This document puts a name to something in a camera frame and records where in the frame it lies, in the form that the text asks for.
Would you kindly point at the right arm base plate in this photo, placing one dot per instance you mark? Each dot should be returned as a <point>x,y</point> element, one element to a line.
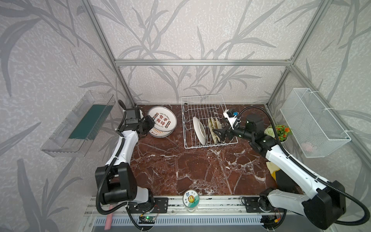
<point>257,204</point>

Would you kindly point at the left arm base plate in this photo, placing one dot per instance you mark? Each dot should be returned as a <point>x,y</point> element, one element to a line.
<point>159,205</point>

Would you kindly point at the white wire dish rack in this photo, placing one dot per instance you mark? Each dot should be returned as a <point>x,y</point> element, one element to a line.
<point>203,107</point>

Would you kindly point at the green sponge mat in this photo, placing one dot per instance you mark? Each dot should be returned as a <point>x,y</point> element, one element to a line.
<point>88,128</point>

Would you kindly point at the aluminium front rail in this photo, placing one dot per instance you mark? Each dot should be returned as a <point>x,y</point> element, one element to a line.
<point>210,205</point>

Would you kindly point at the clear plastic wall shelf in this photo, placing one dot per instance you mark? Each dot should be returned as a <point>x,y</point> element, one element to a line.
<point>59,144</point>

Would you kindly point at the tan woven plate right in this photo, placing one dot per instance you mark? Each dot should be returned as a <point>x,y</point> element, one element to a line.
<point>219,125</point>

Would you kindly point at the yellow black rubber glove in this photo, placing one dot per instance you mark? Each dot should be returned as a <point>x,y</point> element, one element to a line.
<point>284,182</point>

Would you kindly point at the left circuit board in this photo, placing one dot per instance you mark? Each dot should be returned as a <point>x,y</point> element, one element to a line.
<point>147,219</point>

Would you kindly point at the potted artificial flower plant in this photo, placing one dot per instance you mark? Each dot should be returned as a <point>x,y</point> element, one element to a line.
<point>282,131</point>

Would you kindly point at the green woven plate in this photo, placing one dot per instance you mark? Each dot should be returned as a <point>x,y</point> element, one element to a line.
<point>215,126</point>
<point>211,127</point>

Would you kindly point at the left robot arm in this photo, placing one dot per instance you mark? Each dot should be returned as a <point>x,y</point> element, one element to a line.
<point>116,181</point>

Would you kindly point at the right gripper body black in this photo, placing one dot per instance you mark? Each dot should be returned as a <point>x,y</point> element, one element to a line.
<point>242,133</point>

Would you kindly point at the green woven plate left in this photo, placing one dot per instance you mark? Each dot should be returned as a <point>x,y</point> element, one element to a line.
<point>211,127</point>

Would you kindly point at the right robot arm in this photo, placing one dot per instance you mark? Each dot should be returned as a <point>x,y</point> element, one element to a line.
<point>322,202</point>

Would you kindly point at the white mesh wall basket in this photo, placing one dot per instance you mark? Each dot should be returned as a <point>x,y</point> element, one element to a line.
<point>314,127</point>

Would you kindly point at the green woven plate middle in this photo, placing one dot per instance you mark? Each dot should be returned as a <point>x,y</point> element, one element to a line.
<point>215,126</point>

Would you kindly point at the purple pink brush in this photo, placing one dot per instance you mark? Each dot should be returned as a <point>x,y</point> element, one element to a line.
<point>108,223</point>

